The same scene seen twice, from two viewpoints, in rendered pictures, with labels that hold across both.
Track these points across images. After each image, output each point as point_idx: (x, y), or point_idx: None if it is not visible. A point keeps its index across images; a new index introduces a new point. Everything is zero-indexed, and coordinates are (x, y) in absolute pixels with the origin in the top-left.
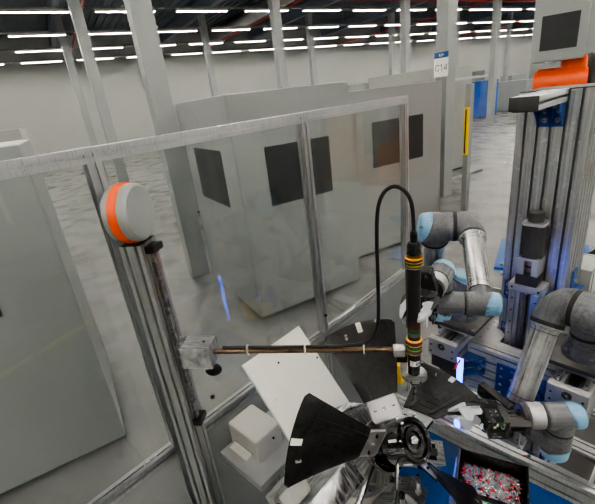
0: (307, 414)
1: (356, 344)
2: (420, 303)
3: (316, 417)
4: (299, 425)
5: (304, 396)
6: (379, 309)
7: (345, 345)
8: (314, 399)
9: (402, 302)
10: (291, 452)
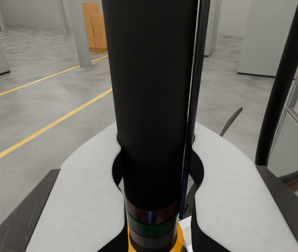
0: (229, 120)
1: (285, 175)
2: (112, 92)
3: (223, 129)
4: (228, 120)
5: (242, 106)
6: (273, 85)
7: None
8: (234, 117)
9: (261, 176)
10: (222, 130)
